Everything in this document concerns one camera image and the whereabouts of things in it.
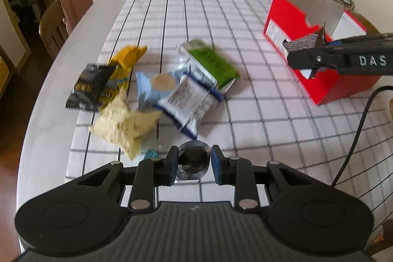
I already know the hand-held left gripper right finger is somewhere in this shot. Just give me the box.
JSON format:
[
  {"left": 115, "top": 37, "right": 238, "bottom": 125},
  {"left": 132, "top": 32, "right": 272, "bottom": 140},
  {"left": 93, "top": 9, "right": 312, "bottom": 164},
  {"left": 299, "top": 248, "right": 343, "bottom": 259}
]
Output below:
[{"left": 211, "top": 146, "right": 311, "bottom": 211}]

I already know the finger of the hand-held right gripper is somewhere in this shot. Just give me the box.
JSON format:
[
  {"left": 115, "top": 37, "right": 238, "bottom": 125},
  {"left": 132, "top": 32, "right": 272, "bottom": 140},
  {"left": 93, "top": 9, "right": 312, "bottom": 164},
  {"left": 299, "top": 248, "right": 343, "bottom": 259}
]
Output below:
[
  {"left": 325, "top": 33, "right": 393, "bottom": 49},
  {"left": 287, "top": 47, "right": 342, "bottom": 76}
]

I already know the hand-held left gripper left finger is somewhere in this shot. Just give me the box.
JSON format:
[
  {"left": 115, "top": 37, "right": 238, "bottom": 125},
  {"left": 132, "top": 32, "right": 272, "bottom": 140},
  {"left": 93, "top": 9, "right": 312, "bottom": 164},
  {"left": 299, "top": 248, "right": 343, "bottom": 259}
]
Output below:
[{"left": 77, "top": 146, "right": 179, "bottom": 212}]

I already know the dark brown patterned packet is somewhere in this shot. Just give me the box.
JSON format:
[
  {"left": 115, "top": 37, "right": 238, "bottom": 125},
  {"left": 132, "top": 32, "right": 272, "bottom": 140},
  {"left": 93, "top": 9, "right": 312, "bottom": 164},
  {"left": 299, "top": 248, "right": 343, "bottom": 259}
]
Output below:
[{"left": 282, "top": 23, "right": 328, "bottom": 79}]

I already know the red cardboard box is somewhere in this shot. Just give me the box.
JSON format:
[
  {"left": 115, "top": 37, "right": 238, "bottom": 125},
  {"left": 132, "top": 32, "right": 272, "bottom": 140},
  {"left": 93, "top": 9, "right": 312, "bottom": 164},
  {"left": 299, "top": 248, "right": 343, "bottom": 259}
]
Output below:
[{"left": 263, "top": 0, "right": 383, "bottom": 105}]

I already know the pale yellow snack packet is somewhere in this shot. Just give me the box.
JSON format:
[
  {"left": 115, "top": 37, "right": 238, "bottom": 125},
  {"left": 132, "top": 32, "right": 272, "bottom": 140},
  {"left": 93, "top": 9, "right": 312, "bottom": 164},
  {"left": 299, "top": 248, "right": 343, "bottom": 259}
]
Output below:
[{"left": 88, "top": 87, "right": 163, "bottom": 161}]

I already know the white blue-edged snack packet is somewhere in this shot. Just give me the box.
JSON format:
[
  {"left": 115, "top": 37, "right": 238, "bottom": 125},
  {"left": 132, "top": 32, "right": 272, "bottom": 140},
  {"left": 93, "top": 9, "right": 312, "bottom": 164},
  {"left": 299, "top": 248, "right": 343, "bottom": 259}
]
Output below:
[{"left": 156, "top": 72, "right": 225, "bottom": 140}]

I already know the light blue cookie packet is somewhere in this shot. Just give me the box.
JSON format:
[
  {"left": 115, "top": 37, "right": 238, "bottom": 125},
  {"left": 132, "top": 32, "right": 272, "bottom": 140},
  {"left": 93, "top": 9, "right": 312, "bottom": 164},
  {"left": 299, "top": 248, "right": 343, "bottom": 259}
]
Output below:
[{"left": 135, "top": 70, "right": 182, "bottom": 110}]

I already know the green foil snack packet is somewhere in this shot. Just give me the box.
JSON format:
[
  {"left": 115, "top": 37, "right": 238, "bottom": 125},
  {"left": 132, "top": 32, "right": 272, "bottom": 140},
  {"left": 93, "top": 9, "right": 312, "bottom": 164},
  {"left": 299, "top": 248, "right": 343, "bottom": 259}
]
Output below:
[{"left": 176, "top": 39, "right": 240, "bottom": 94}]

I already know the black snack packet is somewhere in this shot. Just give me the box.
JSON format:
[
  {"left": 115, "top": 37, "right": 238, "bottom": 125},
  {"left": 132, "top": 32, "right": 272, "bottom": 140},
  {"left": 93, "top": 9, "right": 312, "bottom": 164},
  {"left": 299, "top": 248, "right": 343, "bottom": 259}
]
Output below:
[{"left": 65, "top": 63, "right": 118, "bottom": 113}]

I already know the checked tablecloth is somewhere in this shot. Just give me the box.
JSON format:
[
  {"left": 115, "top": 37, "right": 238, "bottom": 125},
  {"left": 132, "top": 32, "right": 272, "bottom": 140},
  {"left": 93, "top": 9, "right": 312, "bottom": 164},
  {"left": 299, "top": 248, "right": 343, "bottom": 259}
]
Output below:
[{"left": 64, "top": 0, "right": 384, "bottom": 210}]

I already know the wooden chair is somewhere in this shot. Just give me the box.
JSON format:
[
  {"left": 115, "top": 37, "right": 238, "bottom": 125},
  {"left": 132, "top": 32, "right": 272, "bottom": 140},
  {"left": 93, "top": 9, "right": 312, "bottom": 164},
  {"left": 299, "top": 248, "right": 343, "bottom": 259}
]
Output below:
[{"left": 39, "top": 0, "right": 107, "bottom": 60}]

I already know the pink cloth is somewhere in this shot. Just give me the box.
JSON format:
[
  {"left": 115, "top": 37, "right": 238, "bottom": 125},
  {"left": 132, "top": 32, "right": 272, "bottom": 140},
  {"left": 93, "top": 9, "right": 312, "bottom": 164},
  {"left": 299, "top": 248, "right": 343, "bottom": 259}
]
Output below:
[{"left": 56, "top": 0, "right": 93, "bottom": 35}]

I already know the black cable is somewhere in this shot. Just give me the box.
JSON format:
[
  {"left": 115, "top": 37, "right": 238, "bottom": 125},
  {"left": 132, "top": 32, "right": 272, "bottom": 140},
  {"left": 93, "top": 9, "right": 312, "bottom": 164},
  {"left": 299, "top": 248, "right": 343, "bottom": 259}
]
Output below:
[{"left": 330, "top": 86, "right": 393, "bottom": 189}]

